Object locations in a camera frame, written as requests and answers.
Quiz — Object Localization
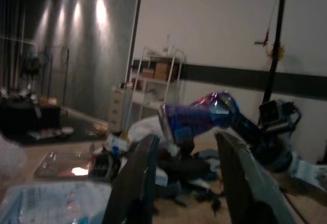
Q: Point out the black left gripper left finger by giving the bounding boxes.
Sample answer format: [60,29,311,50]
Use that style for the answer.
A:
[102,133,161,224]

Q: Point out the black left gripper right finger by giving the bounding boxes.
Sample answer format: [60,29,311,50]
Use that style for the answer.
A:
[215,131,292,224]

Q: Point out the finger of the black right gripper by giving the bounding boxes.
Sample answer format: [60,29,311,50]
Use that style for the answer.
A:
[231,116,264,144]

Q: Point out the crushed blue drink can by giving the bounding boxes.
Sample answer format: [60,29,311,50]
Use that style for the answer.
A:
[157,90,241,145]

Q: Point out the white and blue carton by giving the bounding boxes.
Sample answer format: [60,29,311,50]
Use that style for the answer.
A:
[105,132,131,151]

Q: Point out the black bag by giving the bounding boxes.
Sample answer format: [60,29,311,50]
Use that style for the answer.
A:
[153,143,212,184]

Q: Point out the white plastic bag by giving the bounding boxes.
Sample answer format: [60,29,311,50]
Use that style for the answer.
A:
[127,115,166,145]

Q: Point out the glossy clear plastic tray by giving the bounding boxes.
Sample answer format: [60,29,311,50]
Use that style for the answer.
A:
[33,150,97,179]

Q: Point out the white drawer cabinet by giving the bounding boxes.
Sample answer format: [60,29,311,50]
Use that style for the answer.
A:
[109,86,134,132]

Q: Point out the black floor rug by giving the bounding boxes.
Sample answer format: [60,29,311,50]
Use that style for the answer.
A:
[10,113,109,145]

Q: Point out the clear plastic bag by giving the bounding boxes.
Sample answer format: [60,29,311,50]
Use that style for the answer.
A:
[0,181,113,224]

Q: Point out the red and yellow hanging toy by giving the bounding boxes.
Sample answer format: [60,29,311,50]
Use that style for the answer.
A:
[255,28,286,61]

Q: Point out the thick black upright pole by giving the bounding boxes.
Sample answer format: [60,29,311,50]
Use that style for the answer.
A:
[262,0,289,105]

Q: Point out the white metal shelving cart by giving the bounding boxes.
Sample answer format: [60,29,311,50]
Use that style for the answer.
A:
[127,44,186,122]

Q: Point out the tall brown cardboard box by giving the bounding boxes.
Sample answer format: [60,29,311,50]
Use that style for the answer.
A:
[154,62,171,81]

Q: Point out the black low table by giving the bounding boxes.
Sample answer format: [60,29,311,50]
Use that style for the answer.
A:
[0,97,62,139]

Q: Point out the black clothes rack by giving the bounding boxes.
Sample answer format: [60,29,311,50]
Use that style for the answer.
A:
[45,44,72,108]

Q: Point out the thin black upright pole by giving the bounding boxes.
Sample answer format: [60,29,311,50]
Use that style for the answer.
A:
[129,0,144,61]

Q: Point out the dark grey curtain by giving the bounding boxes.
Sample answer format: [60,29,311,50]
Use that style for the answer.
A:
[0,0,28,92]

